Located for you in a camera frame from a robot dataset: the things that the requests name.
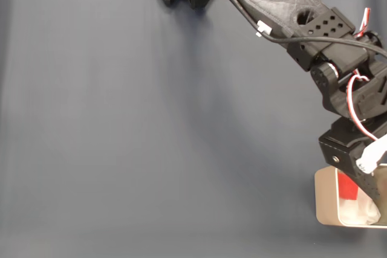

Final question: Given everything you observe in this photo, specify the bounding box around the red white black servo cable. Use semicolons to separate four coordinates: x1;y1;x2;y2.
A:
346;72;380;143
356;7;373;39

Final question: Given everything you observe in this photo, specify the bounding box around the dark blue table mat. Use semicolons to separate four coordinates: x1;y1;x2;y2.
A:
0;0;387;258

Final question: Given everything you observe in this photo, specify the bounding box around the beige rounded metal box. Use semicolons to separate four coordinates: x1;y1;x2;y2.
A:
314;163;387;228

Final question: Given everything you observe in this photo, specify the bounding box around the white cable clip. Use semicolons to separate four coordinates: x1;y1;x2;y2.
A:
255;20;273;38

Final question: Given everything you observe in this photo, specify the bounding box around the white crumpled tissue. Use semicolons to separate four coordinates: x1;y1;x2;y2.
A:
338;196;381;226

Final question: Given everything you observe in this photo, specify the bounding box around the white camera circuit board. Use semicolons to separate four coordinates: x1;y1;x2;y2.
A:
357;133;387;175

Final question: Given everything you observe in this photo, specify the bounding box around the red cube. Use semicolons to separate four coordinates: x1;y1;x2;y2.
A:
337;172;360;201

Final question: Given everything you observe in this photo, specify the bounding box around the black camera cable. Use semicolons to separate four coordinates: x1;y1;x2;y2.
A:
198;0;387;59

